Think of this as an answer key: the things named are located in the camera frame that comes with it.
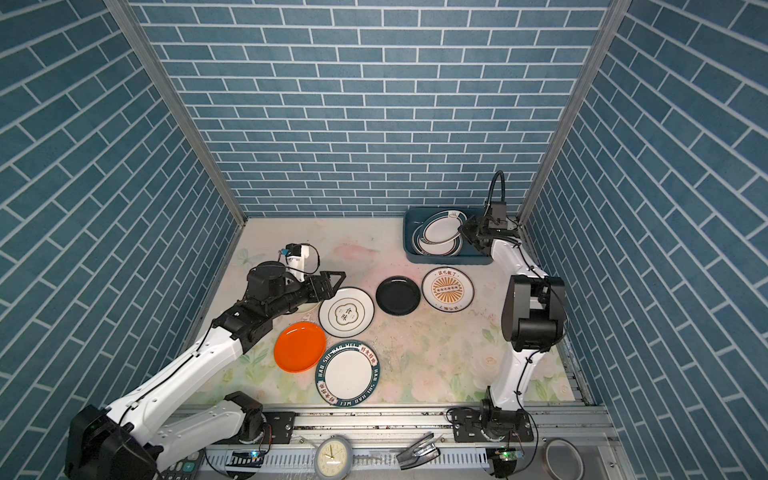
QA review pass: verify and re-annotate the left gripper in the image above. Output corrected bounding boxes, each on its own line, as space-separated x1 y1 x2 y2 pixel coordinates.
265 270 345 321

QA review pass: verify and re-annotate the green red rim plate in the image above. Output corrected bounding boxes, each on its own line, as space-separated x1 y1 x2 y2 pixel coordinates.
420 210 468 245

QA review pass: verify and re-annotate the small green rim plate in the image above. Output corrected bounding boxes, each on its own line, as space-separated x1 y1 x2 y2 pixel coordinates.
412 231 463 257

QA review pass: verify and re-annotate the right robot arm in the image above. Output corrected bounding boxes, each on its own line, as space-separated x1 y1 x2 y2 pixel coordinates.
460 200 566 439

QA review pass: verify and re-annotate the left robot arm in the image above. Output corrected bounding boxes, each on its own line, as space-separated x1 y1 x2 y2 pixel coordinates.
64 261 346 479

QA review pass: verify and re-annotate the white plate flower outline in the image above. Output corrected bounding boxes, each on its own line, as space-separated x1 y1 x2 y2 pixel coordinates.
318 287 375 338

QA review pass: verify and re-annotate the orange sunburst plate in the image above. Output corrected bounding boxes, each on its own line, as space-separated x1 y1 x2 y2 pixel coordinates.
421 267 475 313

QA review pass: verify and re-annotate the black plate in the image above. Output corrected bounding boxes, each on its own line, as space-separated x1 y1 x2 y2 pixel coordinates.
376 276 421 316

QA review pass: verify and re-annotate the green rim lettered plate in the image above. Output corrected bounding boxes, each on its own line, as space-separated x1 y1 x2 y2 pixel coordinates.
315 340 381 408

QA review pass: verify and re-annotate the white analog clock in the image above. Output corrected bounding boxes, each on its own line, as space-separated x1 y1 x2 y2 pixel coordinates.
314 436 353 480

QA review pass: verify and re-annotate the black stapler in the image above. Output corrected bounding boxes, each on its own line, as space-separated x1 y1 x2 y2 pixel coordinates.
396 433 441 470

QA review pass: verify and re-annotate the black calculator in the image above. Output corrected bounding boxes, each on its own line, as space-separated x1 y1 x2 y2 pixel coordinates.
162 451 203 480

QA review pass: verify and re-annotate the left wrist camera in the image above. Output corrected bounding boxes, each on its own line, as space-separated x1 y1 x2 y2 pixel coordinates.
282 243 310 282

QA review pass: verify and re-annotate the aluminium rail base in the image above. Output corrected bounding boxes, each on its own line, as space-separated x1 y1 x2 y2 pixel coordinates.
125 404 619 475

